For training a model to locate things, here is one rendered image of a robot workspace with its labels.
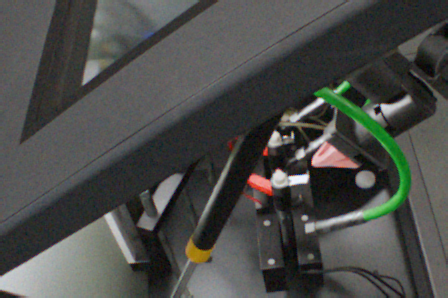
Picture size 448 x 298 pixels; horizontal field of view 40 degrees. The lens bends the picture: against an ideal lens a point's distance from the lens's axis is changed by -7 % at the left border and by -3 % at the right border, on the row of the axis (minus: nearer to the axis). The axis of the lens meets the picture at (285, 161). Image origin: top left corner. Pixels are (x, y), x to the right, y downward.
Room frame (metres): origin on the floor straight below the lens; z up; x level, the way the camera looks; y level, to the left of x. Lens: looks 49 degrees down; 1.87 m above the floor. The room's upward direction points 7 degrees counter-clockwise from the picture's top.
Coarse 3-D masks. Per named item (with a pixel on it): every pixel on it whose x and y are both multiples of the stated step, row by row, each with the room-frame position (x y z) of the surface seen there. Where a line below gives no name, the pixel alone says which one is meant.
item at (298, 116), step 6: (342, 84) 0.76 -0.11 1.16; (348, 84) 0.75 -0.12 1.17; (336, 90) 0.76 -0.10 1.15; (342, 90) 0.75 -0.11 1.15; (312, 102) 0.76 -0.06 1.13; (318, 102) 0.75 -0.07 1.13; (324, 102) 0.75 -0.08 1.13; (306, 108) 0.76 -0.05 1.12; (312, 108) 0.75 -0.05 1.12; (318, 108) 0.75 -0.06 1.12; (294, 114) 0.76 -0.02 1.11; (300, 114) 0.75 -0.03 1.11; (306, 114) 0.75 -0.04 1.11; (312, 114) 0.75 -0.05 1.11; (294, 120) 0.75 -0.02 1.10; (300, 120) 0.75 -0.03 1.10
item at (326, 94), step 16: (320, 96) 0.49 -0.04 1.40; (336, 96) 0.49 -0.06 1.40; (352, 112) 0.48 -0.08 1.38; (368, 128) 0.47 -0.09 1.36; (384, 144) 0.46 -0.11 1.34; (400, 160) 0.46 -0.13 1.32; (400, 176) 0.46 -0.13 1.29; (144, 192) 0.59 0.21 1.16; (400, 192) 0.45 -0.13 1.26; (384, 208) 0.46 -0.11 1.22
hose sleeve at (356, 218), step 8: (336, 216) 0.49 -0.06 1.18; (344, 216) 0.49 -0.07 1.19; (352, 216) 0.48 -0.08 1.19; (360, 216) 0.47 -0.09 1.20; (320, 224) 0.49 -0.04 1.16; (328, 224) 0.49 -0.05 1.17; (336, 224) 0.48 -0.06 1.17; (344, 224) 0.48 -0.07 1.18; (352, 224) 0.47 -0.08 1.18; (360, 224) 0.47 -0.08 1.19; (320, 232) 0.49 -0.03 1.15; (328, 232) 0.49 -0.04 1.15
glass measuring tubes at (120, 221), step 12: (132, 204) 0.65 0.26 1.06; (108, 216) 0.60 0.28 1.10; (120, 216) 0.61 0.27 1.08; (132, 216) 0.65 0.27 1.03; (120, 228) 0.61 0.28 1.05; (132, 228) 0.61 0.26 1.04; (120, 240) 0.60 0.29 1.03; (132, 240) 0.61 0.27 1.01; (144, 240) 0.65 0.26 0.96; (132, 252) 0.61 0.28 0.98; (144, 252) 0.62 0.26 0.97; (132, 264) 0.60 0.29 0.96; (144, 264) 0.60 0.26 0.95
